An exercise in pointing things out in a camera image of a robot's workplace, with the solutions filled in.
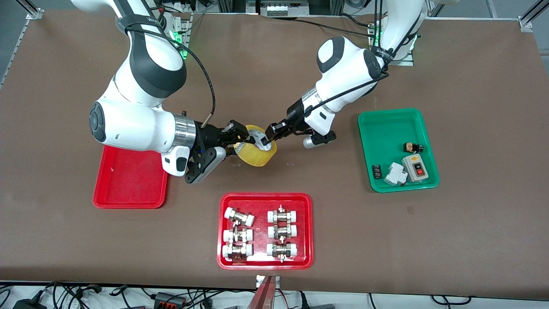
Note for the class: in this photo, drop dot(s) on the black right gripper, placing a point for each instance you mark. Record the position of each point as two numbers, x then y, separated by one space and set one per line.
209 135

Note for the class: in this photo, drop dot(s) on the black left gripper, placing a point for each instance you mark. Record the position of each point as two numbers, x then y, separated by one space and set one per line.
295 119

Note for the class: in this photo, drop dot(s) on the yellow tape roll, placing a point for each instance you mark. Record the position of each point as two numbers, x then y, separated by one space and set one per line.
257 156

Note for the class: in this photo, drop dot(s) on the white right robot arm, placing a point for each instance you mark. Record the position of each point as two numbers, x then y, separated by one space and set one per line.
141 73

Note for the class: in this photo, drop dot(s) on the red tray holding fittings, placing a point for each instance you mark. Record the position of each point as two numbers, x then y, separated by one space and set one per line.
261 199

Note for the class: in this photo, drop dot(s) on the green plastic tray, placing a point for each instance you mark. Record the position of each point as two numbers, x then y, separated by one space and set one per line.
386 137

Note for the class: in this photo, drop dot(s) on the empty red plastic tray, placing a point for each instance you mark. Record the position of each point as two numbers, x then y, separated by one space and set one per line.
128 184

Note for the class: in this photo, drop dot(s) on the white capped metal pipe fitting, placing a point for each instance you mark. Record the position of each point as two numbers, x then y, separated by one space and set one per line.
237 235
282 215
282 250
236 251
239 217
282 232

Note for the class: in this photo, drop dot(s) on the black cylindrical capacitor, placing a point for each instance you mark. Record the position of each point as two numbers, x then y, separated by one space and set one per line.
377 171

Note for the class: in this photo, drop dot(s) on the grey terminal block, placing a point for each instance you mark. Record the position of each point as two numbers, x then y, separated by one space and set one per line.
285 9

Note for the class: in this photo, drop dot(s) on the white circuit breaker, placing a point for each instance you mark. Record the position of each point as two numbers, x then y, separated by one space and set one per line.
395 174

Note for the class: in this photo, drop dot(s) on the black orange push button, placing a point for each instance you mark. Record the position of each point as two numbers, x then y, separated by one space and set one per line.
412 147

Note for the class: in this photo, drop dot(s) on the red metal bar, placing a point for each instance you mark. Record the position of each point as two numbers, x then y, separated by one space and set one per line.
262 296

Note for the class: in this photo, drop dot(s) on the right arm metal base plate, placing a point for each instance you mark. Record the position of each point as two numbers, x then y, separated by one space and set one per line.
186 30

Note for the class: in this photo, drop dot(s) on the grey on-off switch box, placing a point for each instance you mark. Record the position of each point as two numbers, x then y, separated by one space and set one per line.
415 168

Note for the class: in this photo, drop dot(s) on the small metal bracket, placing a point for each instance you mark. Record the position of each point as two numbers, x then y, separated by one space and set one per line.
259 281

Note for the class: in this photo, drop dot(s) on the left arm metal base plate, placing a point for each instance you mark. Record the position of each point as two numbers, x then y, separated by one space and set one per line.
407 61

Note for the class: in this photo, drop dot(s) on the aluminium frame corner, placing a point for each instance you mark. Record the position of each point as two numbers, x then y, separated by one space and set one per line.
528 19
33 13

